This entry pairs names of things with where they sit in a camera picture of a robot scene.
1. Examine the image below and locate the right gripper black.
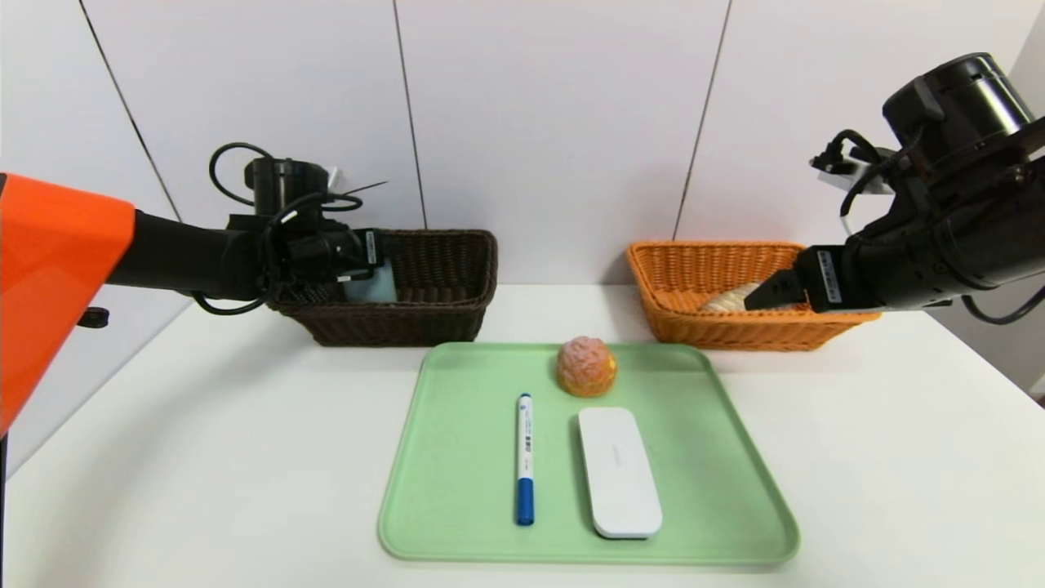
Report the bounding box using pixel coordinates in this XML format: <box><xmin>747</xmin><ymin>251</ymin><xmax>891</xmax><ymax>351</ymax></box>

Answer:
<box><xmin>744</xmin><ymin>210</ymin><xmax>954</xmax><ymax>314</ymax></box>

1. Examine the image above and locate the long striped bread loaf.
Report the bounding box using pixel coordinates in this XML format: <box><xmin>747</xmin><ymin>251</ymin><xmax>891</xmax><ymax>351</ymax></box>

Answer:
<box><xmin>698</xmin><ymin>282</ymin><xmax>768</xmax><ymax>314</ymax></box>

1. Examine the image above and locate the round orange pastry bun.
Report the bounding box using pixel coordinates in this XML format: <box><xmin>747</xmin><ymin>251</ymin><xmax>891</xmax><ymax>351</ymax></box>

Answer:
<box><xmin>556</xmin><ymin>336</ymin><xmax>618</xmax><ymax>399</ymax></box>

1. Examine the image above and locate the white marker pen blue cap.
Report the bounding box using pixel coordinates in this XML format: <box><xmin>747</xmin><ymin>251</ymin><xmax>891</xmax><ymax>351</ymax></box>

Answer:
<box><xmin>515</xmin><ymin>393</ymin><xmax>536</xmax><ymax>525</ymax></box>

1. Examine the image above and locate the blue-grey plastic cup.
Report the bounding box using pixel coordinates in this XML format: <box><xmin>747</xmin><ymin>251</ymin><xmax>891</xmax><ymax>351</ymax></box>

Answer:
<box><xmin>343</xmin><ymin>261</ymin><xmax>398</xmax><ymax>305</ymax></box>

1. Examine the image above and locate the orange wicker basket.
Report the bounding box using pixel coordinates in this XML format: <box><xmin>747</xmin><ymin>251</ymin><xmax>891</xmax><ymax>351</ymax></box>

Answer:
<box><xmin>626</xmin><ymin>240</ymin><xmax>883</xmax><ymax>353</ymax></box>

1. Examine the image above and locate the dark brown wicker basket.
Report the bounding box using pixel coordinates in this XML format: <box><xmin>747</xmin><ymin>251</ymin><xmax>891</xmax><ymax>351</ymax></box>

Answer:
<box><xmin>267</xmin><ymin>229</ymin><xmax>500</xmax><ymax>348</ymax></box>

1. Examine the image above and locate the white rectangular case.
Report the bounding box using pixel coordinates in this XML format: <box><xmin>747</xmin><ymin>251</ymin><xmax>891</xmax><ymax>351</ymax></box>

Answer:
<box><xmin>577</xmin><ymin>407</ymin><xmax>663</xmax><ymax>539</ymax></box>

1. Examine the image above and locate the light green plastic tray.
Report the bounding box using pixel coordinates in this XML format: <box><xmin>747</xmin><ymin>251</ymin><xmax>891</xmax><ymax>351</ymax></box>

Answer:
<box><xmin>378</xmin><ymin>342</ymin><xmax>799</xmax><ymax>564</ymax></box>

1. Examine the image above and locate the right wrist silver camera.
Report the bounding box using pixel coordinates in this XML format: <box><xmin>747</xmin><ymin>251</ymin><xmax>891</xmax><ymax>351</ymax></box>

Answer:
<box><xmin>811</xmin><ymin>151</ymin><xmax>895</xmax><ymax>195</ymax></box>

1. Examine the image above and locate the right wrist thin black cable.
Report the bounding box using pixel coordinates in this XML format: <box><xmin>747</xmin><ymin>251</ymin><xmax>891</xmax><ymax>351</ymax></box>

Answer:
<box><xmin>825</xmin><ymin>129</ymin><xmax>936</xmax><ymax>217</ymax></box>

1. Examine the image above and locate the wrist thin black cable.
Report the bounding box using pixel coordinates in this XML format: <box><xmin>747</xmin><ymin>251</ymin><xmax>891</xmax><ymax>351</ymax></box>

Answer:
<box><xmin>209</xmin><ymin>143</ymin><xmax>278</xmax><ymax>209</ymax></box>
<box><xmin>825</xmin><ymin>129</ymin><xmax>936</xmax><ymax>217</ymax></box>

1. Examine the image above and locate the right arm thick black cable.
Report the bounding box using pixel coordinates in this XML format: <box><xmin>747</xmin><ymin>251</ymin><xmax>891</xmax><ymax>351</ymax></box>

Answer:
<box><xmin>962</xmin><ymin>282</ymin><xmax>1045</xmax><ymax>326</ymax></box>

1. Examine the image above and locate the left wrist thin black cable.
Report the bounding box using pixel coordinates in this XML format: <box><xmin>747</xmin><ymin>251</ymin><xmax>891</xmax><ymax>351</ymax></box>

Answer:
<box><xmin>209</xmin><ymin>143</ymin><xmax>278</xmax><ymax>209</ymax></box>

